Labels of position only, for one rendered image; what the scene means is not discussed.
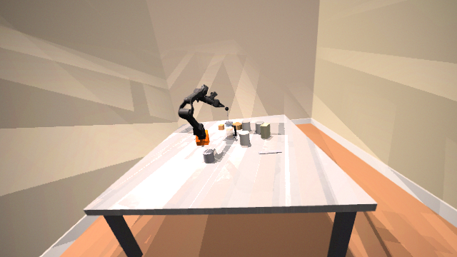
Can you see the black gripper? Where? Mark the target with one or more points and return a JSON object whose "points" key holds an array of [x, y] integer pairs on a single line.
{"points": [[216, 103]]}

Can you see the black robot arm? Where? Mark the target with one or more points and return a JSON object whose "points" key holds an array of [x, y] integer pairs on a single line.
{"points": [[199, 95]]}

